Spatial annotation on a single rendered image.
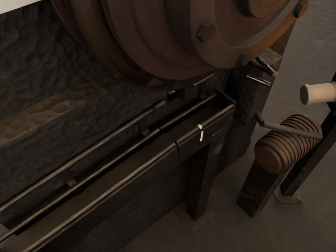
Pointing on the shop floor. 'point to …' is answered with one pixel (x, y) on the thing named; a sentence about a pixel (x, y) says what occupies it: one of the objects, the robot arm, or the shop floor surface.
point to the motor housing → (275, 161)
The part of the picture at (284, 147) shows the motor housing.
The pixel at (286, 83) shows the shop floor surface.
